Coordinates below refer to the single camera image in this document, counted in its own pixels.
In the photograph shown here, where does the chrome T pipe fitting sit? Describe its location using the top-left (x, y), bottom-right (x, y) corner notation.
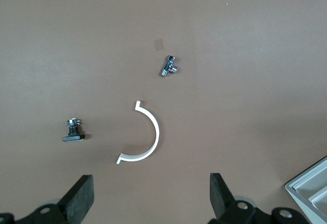
top-left (159, 54), bottom-right (180, 78)

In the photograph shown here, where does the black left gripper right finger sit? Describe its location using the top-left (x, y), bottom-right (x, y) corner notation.
top-left (208, 173), bottom-right (256, 224)

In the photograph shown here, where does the white half ring clamp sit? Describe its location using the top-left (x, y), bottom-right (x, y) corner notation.
top-left (116, 99), bottom-right (161, 165)

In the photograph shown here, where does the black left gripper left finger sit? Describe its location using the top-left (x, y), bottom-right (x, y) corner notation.
top-left (15, 175), bottom-right (95, 224)

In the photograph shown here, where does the black flat cap switch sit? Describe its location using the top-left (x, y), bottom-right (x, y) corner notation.
top-left (62, 118), bottom-right (86, 143)

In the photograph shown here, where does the white sliding drawer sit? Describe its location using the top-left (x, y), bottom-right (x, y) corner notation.
top-left (293, 166), bottom-right (327, 224)

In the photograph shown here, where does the white drawer cabinet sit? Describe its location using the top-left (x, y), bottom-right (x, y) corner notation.
top-left (284, 155), bottom-right (327, 224)

